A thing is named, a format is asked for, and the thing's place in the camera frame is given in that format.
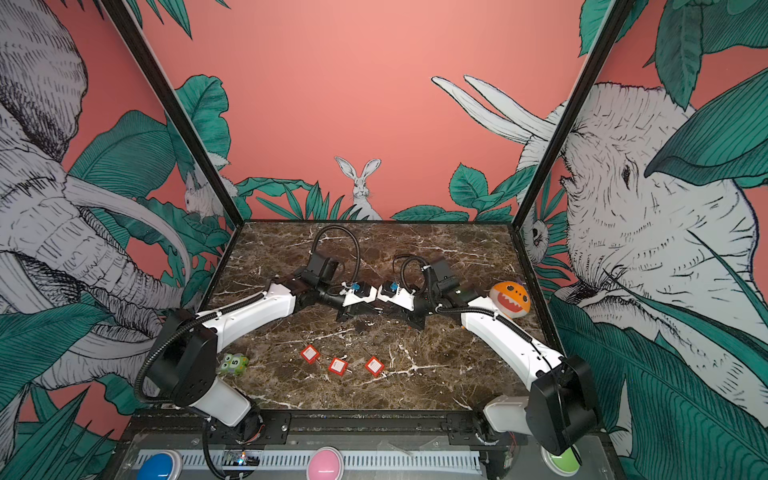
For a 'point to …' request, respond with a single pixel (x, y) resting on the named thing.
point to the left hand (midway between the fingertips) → (377, 306)
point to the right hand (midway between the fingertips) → (388, 307)
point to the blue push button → (161, 465)
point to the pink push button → (326, 463)
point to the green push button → (565, 464)
